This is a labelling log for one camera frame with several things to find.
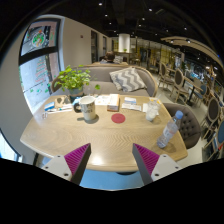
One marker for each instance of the grey white chevron cushion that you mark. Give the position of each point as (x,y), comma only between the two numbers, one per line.
(128,80)

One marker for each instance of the green potted plant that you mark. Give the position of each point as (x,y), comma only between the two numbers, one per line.
(73,80)

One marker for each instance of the flat round red coaster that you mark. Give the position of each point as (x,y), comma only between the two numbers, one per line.
(118,118)

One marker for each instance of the group of wooden chairs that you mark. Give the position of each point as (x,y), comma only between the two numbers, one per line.
(180,80)

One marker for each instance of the blue card box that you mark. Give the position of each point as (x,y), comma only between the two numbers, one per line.
(49,106)

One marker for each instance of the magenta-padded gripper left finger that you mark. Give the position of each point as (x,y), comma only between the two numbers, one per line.
(68,165)

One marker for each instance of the clear blue-capped water bottle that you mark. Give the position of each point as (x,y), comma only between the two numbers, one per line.
(168,131)

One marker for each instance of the group of ceiling lights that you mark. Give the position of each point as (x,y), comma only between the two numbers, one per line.
(150,10)

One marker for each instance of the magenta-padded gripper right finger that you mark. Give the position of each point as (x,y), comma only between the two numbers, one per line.
(156,165)

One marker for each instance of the person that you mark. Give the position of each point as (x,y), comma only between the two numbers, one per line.
(108,57)

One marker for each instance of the grey curved sofa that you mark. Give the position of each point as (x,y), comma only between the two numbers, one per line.
(101,75)

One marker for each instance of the small light blue box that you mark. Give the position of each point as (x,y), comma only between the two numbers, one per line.
(76,101)

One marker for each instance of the window with colourful stickers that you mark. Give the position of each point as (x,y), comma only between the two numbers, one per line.
(40,73)

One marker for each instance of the white illustrated paper sheet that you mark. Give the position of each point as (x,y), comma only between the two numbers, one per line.
(101,100)

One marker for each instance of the grey tufted armchair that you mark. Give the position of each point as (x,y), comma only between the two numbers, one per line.
(188,125)

